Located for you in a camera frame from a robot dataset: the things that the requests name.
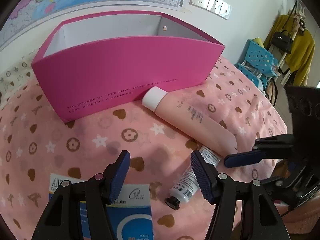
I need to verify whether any blue capsule medicine box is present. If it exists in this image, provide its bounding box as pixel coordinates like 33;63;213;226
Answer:
49;173;154;239

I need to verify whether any pink cardboard box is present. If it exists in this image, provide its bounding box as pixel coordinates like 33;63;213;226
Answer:
31;11;225;122

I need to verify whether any white coat rack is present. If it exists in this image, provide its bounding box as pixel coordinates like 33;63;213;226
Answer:
278;0;306;86

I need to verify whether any pink patterned tablecloth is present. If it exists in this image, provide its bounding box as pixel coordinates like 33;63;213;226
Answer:
1;58;287;239

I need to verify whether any blue perforated storage rack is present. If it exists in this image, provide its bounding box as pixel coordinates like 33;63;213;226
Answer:
235;40;278;91

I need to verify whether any white wall socket panel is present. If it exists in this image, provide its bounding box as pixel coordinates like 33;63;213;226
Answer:
189;0;232;20

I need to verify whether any cream patterned cloth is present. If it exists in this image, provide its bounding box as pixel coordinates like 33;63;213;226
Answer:
1;49;39;107

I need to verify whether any small white cream tube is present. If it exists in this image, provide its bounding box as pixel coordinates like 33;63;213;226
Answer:
165;145;221;210

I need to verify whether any pink sleeve right forearm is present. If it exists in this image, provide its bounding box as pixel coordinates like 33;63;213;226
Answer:
282;196;320;235

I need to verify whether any yellow hanging coat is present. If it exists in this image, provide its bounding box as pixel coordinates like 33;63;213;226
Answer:
264;15;315;86

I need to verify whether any black handbag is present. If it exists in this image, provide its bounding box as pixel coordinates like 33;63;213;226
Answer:
271;30;293;54

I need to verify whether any pink lotion tube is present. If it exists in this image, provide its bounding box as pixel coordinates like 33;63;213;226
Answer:
142;87;238;157

